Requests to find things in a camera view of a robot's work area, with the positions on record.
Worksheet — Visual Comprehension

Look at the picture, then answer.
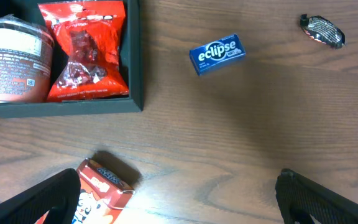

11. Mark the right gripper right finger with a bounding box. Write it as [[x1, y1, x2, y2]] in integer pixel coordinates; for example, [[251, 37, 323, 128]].
[[275, 169, 358, 224]]

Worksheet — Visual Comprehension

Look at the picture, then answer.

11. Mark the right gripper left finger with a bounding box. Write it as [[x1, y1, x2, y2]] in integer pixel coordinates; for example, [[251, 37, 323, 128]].
[[0, 168, 81, 223]]

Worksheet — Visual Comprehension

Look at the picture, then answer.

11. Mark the red candy bag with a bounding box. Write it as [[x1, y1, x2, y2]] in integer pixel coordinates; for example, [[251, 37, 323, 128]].
[[39, 1, 129, 102]]

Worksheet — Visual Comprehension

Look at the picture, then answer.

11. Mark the Hello Panda biscuit box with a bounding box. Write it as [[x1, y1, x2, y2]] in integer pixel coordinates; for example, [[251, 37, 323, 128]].
[[35, 157, 135, 224]]

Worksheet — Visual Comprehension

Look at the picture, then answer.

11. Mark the blue Eclipse mints box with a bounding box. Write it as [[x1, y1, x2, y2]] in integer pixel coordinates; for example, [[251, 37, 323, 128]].
[[189, 34, 246, 76]]

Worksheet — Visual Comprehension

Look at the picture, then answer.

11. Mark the dark green open box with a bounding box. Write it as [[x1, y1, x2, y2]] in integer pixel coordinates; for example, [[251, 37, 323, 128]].
[[0, 0, 144, 118]]

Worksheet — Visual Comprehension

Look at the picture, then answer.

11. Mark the small black wrapped candy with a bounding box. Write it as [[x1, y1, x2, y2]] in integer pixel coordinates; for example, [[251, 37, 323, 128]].
[[300, 14, 346, 49]]

